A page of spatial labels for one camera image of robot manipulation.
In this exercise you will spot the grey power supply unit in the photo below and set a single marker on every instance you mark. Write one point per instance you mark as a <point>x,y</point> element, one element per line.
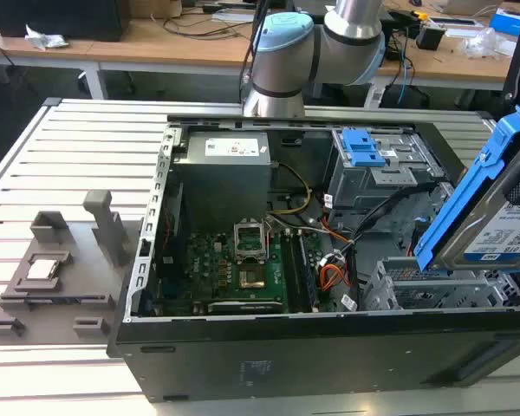
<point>225,182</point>

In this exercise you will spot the black RAM stick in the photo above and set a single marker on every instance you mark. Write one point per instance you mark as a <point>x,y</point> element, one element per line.
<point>308,273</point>

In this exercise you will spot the blue cardboard box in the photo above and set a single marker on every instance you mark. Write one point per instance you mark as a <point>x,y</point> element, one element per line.
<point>507,19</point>

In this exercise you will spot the crumpled white paper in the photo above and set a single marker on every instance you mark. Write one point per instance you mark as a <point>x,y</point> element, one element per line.
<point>43,38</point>

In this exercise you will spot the silver CPU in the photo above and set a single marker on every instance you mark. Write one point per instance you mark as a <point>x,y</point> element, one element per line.
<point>42,269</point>

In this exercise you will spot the blue plastic drive latch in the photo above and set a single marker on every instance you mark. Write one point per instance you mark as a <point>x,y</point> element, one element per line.
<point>362,147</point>

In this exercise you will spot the black computer box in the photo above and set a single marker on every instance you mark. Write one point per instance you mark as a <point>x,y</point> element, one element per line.
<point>60,17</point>

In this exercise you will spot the grey metal drive cage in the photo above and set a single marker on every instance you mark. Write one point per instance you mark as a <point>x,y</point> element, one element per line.
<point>372,186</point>

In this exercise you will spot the grey parts rack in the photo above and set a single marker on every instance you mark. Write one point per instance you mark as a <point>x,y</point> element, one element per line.
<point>86,312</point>

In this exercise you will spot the green motherboard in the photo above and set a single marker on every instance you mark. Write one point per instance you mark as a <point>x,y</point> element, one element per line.
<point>208,264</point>

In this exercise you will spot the white barcode tag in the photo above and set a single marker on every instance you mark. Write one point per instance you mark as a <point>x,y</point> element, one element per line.
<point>328,200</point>
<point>349,302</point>

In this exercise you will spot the black RAM slot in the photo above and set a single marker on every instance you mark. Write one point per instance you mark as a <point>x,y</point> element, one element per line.
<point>291,273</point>

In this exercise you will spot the grey metal disk bay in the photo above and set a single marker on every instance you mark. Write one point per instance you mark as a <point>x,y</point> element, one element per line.
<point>437,294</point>

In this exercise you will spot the wooden desk with white legs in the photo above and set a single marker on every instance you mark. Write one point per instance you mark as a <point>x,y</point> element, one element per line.
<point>134,47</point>

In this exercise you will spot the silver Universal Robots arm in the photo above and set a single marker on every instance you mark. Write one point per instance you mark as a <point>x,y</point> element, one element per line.
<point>281,65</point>

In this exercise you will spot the hard disk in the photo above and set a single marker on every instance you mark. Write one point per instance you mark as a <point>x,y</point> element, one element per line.
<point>494,225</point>

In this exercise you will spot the yellow tool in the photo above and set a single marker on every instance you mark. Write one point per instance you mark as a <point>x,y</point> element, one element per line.
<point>418,14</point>

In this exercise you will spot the wooden desk with clutter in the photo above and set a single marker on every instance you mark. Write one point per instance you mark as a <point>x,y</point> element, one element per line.
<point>450,65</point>

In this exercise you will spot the clear plastic bag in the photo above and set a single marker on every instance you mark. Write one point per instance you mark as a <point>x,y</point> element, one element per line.
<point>485,41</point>

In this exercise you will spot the CPU socket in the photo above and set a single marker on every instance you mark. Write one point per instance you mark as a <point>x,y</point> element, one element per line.
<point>252,278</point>

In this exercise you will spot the small black box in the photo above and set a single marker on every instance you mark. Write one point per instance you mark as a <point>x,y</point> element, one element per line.
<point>430,38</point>

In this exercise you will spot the black PC case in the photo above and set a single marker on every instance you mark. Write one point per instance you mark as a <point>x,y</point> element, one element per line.
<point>286,359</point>

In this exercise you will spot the black graphics card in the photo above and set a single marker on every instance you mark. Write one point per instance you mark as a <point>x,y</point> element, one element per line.
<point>242,307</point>

